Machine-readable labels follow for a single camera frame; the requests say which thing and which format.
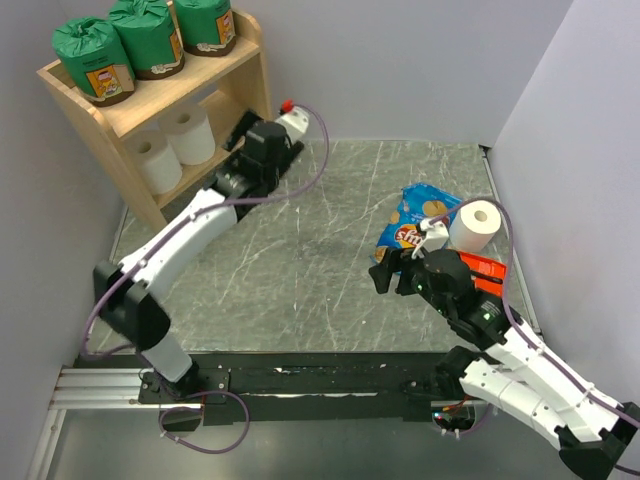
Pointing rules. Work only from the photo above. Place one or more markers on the wooden two-tier shelf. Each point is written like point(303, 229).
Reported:
point(239, 81)

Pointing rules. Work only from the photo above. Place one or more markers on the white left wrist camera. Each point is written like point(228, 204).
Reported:
point(294, 119)

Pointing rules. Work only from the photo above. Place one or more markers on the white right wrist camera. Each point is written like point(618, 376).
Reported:
point(433, 236)

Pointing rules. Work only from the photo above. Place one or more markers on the blue Lays chips bag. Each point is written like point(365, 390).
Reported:
point(419, 201)

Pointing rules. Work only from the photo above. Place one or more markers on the green roll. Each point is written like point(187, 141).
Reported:
point(149, 37)
point(92, 53)
point(207, 26)

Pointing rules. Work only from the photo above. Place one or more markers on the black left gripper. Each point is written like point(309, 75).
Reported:
point(239, 132)

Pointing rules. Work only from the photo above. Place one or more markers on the white roll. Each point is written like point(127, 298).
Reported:
point(474, 226)
point(155, 159)
point(189, 133)

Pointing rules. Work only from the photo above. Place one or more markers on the orange tool package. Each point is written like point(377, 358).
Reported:
point(488, 274)

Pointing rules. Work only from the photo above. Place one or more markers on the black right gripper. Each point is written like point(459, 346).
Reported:
point(393, 260)

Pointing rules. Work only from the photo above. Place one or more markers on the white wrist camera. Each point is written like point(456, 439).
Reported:
point(294, 119)
point(433, 236)

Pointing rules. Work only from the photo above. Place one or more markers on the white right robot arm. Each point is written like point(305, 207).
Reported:
point(510, 366)

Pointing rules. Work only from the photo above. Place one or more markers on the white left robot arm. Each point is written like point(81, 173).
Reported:
point(129, 292)

